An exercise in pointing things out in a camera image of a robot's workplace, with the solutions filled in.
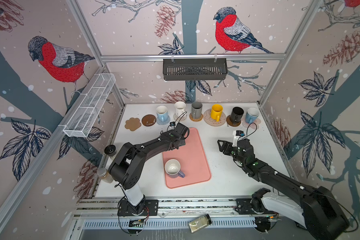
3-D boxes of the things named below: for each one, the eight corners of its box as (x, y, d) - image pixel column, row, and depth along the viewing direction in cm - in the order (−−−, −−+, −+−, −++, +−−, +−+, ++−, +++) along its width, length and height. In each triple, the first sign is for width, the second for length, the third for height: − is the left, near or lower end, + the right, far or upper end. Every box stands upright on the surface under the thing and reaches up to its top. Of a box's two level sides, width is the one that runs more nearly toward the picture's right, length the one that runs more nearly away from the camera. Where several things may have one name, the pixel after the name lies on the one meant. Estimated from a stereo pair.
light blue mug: (156, 126, 109) (154, 117, 101) (158, 114, 117) (156, 105, 108) (167, 126, 109) (166, 117, 101) (168, 114, 116) (167, 105, 108)
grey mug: (192, 123, 111) (192, 113, 102) (191, 112, 119) (192, 101, 110) (201, 123, 111) (203, 112, 102) (200, 112, 119) (201, 101, 110)
